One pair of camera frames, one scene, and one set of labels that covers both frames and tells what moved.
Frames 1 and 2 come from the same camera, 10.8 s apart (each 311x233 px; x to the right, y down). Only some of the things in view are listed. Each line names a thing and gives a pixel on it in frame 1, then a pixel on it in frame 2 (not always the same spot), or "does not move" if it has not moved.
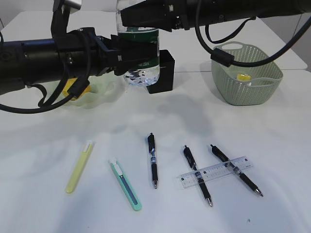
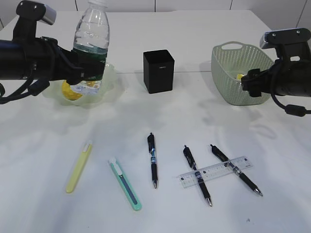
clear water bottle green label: x=144 y=44 to x=91 y=41
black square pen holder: x=164 y=82 does not move
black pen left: x=151 y=144 does not move
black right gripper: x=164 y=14 to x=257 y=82
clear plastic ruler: x=205 y=174 does not move
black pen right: x=245 y=178 does not move
